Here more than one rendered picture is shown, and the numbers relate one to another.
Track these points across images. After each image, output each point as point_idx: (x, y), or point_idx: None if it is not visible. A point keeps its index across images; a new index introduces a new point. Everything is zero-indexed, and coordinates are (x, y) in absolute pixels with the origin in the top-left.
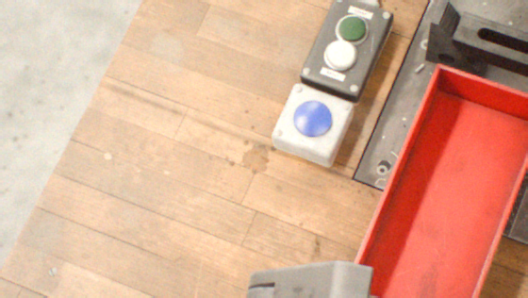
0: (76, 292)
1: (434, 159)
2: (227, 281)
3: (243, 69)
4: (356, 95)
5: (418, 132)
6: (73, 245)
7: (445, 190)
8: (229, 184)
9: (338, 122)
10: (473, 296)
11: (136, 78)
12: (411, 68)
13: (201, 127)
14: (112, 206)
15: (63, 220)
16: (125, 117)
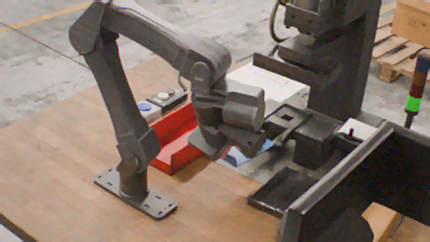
0: (37, 132)
1: (185, 132)
2: (90, 142)
3: None
4: (163, 107)
5: (182, 123)
6: (43, 122)
7: (185, 139)
8: (106, 122)
9: (153, 109)
10: (179, 148)
11: (89, 94)
12: None
13: (104, 108)
14: (62, 117)
15: (44, 116)
16: (80, 101)
